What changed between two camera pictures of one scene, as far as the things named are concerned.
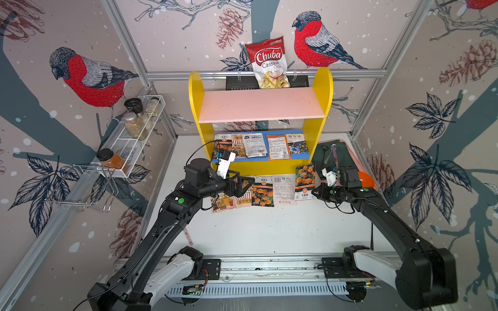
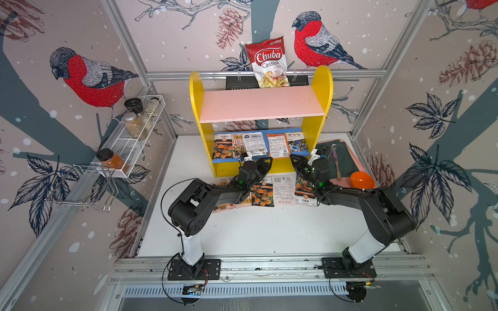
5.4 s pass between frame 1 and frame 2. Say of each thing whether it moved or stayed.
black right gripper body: moved
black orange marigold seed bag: stayed
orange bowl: stayed
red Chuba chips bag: stayed
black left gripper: moved
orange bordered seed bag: stayed
